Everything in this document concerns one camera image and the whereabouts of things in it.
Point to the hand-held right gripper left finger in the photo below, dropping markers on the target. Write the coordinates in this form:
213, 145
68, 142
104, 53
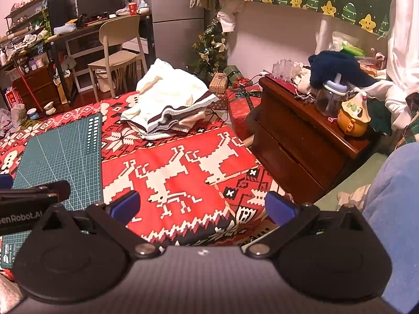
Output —
126, 204

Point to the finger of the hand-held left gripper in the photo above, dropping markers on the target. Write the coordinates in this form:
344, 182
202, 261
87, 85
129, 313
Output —
49, 190
5, 181

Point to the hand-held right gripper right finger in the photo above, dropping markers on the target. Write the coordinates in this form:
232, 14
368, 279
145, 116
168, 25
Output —
276, 204

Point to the white knit sweater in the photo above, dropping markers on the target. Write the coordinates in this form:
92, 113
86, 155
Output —
170, 88

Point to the green cutting mat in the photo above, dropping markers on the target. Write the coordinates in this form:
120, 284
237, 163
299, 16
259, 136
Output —
59, 157

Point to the lime green trivet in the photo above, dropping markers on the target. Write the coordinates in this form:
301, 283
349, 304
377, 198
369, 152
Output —
31, 125

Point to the white plastic bag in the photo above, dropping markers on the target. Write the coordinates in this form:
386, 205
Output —
6, 117

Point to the dark wooden nightstand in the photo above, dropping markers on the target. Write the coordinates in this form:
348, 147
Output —
294, 137

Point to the blue white ceramic cup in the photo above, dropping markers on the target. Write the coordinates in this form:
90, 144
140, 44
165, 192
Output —
32, 114

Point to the red patterned blanket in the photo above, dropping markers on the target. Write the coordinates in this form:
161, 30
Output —
196, 183

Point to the white teacup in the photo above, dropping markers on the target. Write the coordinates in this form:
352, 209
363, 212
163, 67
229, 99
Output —
49, 107

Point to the red cardboard box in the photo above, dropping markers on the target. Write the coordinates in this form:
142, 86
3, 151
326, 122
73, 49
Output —
13, 98

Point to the red broom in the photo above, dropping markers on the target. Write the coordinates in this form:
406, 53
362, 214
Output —
27, 83

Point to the red wrapped gift box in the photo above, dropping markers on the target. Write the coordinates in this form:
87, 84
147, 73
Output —
239, 108

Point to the wooden drawer cabinet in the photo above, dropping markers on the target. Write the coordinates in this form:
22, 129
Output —
36, 81

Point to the yellow house-shaped jar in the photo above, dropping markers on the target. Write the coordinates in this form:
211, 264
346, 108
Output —
352, 124

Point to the clear bottle blue lid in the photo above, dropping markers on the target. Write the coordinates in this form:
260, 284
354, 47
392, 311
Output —
327, 101

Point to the light blue cloth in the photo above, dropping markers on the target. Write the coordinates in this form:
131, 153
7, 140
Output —
392, 219

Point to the white tote bag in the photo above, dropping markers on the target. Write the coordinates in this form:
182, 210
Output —
104, 81

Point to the black metal shelf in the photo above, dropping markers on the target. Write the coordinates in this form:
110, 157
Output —
51, 59

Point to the kraft wrapped gift box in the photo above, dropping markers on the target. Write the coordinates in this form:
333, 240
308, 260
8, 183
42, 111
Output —
218, 83

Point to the clear glass ornaments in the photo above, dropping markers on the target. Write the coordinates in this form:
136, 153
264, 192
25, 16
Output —
283, 70

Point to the green wrapped gift box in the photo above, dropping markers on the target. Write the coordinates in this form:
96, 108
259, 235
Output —
233, 72

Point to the navy fluffy cloth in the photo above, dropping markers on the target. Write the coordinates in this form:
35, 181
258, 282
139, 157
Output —
337, 65

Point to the black desk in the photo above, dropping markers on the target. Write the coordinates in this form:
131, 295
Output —
81, 31

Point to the small christmas tree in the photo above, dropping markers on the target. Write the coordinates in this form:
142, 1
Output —
209, 52

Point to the silver refrigerator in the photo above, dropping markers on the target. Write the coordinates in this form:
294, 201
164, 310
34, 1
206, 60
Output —
176, 39

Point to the beige chair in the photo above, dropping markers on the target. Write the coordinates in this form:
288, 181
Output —
119, 31

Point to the small white hanging cloth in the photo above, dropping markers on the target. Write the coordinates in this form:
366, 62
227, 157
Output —
229, 21

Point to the red paper cup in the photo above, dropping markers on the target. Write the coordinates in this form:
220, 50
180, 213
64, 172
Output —
133, 9

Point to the white curtain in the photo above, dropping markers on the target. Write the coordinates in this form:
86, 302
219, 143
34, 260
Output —
404, 39

